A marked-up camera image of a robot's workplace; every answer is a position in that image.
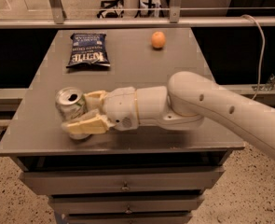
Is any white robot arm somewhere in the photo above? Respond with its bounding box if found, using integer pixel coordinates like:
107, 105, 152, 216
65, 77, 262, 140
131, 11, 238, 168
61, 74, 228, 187
62, 71, 275, 160

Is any metal railing frame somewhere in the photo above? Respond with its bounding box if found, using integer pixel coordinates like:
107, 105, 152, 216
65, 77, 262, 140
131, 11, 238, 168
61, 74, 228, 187
0, 0, 275, 29

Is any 7up soda can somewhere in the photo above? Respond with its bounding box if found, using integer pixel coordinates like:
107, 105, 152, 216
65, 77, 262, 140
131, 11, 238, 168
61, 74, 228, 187
55, 87, 88, 140

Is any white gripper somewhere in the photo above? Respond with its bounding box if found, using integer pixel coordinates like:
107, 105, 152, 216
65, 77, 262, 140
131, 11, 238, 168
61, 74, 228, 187
62, 87, 139, 134

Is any top grey drawer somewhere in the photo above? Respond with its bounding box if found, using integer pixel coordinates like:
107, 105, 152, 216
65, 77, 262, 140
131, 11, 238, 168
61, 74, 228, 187
20, 166, 225, 195

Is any grey drawer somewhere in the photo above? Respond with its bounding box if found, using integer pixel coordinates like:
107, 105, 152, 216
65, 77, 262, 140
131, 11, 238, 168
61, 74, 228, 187
65, 212, 192, 224
49, 193, 203, 215
20, 166, 225, 195

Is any white cable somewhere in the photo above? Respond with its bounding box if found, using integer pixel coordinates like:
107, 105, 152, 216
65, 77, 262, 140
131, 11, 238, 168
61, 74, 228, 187
241, 14, 267, 101

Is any black office chair base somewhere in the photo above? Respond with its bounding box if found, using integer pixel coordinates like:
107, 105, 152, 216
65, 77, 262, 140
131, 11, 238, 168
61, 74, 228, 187
96, 0, 123, 19

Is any blue Kettle chips bag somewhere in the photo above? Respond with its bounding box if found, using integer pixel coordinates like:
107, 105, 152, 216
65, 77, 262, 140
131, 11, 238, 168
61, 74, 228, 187
67, 33, 110, 68

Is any orange fruit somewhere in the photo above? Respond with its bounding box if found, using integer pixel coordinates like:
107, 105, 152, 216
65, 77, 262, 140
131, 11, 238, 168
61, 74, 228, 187
151, 32, 166, 49

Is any bottom grey drawer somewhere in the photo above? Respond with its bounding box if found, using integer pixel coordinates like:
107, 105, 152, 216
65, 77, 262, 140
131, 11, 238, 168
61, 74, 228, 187
65, 212, 192, 224

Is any middle grey drawer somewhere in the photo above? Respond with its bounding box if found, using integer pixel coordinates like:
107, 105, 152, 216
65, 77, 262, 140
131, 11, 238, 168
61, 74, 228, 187
49, 193, 203, 215

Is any grey drawer cabinet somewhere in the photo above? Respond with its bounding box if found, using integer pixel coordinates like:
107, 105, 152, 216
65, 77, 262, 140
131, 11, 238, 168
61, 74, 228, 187
0, 28, 242, 224

